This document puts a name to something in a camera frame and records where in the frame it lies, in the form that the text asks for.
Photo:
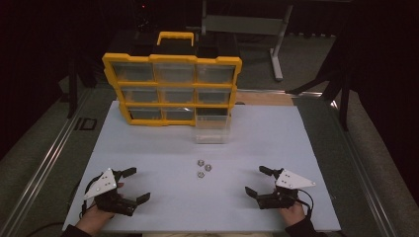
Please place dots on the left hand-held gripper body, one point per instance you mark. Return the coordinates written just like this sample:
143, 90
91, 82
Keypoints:
104, 184

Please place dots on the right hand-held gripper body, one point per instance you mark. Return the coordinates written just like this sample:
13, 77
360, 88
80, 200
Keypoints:
291, 180

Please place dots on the silver hex nut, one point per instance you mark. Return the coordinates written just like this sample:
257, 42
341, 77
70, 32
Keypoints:
208, 167
200, 174
200, 162

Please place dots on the clear plastic drawer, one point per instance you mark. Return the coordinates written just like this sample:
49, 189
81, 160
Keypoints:
212, 130

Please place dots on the person's right hand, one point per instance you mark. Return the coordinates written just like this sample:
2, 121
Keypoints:
293, 214

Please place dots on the person's left hand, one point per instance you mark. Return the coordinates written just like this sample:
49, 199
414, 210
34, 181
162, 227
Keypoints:
94, 219

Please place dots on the wooden board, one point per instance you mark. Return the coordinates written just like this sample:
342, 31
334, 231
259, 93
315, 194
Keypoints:
263, 98

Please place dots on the black stand leg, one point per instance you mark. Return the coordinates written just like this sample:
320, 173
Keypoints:
72, 89

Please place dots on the grid of clear organizer drawers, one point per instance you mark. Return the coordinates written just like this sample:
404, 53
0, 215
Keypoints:
174, 73

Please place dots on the black tripod stand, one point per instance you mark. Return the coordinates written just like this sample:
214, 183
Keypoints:
342, 82

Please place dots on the yellow and black drawer organizer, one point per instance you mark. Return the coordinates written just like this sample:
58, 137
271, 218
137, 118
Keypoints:
171, 58

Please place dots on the grey metal desk stand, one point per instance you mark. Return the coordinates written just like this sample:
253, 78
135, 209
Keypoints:
245, 24

